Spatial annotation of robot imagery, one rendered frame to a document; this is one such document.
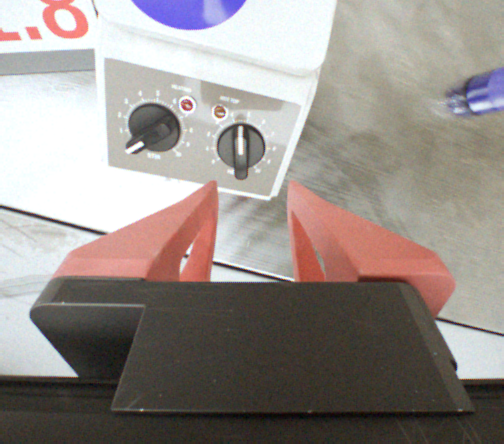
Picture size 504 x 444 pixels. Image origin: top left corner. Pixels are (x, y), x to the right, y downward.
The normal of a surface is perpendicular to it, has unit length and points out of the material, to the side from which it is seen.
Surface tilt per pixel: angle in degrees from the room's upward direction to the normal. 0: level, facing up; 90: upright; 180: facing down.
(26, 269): 0
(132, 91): 30
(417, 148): 0
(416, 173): 0
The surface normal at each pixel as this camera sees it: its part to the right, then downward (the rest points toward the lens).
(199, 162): 0.02, 0.58
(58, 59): 0.14, 0.11
